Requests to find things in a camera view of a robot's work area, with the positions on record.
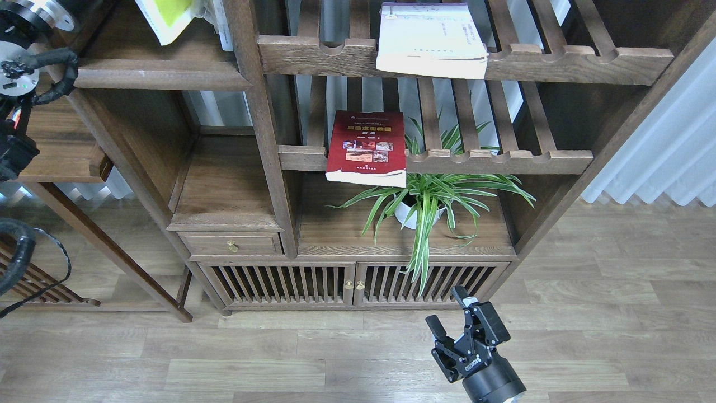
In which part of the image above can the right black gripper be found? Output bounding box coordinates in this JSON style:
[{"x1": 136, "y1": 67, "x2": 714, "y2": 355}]
[{"x1": 425, "y1": 285, "x2": 526, "y2": 402}]

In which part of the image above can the white book top shelf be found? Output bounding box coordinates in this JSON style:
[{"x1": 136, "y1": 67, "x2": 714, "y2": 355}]
[{"x1": 376, "y1": 2, "x2": 488, "y2": 79}]

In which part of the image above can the dark wooden bookshelf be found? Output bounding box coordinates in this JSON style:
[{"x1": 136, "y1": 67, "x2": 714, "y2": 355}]
[{"x1": 29, "y1": 1, "x2": 714, "y2": 313}]

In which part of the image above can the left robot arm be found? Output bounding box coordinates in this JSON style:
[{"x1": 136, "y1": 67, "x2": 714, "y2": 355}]
[{"x1": 1, "y1": 1, "x2": 95, "y2": 318}]

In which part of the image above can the white curtain right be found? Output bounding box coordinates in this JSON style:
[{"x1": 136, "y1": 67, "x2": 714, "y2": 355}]
[{"x1": 581, "y1": 41, "x2": 715, "y2": 207}]

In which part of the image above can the red book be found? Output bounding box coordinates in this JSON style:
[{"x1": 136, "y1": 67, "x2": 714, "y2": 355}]
[{"x1": 326, "y1": 110, "x2": 407, "y2": 188}]

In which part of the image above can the plastic-wrapped white book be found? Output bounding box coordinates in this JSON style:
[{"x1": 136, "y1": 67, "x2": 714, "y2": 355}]
[{"x1": 199, "y1": 0, "x2": 234, "y2": 51}]

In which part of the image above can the white plant pot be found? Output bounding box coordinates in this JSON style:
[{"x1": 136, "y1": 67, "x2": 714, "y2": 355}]
[{"x1": 394, "y1": 194, "x2": 446, "y2": 230}]

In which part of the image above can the green spider plant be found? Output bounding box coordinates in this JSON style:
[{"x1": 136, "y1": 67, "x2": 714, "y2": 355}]
[{"x1": 330, "y1": 112, "x2": 536, "y2": 294}]

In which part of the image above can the yellow-green book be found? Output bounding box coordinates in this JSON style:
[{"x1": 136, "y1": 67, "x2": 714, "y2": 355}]
[{"x1": 135, "y1": 0, "x2": 203, "y2": 46}]

